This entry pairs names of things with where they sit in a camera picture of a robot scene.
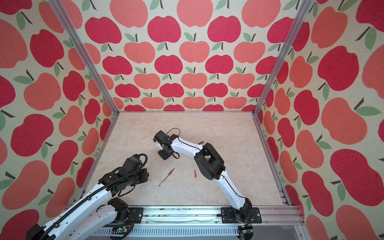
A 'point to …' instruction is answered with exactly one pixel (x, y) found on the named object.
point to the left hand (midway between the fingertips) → (151, 175)
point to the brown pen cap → (201, 142)
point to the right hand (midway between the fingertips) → (167, 153)
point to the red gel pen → (166, 177)
